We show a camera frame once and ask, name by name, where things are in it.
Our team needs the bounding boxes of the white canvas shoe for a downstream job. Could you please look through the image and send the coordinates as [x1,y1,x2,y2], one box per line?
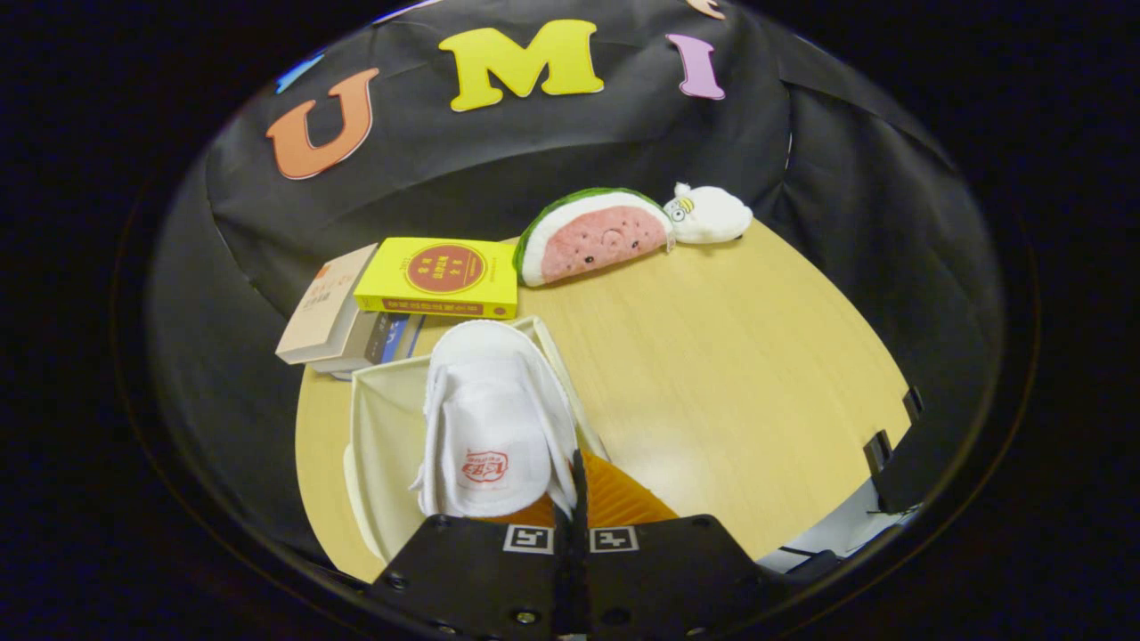
[410,319,582,519]

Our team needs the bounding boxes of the blue-spined book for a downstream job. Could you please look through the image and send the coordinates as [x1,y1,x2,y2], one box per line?
[379,312,428,364]

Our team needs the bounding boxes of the white plush toy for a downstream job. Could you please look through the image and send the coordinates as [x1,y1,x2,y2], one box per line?
[664,183,753,246]

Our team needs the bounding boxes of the yellow book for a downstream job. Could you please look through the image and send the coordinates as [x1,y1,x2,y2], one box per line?
[354,236,519,320]

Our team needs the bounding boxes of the black backdrop cloth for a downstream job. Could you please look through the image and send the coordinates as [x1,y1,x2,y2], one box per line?
[147,0,1007,571]

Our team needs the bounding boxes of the watermelon slice plush toy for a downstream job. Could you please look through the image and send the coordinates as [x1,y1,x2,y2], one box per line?
[514,187,673,288]

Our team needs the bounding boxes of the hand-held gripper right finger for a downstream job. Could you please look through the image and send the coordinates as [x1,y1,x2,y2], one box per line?
[574,450,786,641]

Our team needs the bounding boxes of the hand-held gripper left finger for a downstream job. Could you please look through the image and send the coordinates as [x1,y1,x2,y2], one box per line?
[367,494,575,641]

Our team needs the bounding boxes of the grey book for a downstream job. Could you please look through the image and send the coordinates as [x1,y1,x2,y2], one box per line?
[307,307,393,379]

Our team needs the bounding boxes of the cream fabric storage box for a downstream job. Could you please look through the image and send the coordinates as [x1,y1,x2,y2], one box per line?
[343,314,611,564]

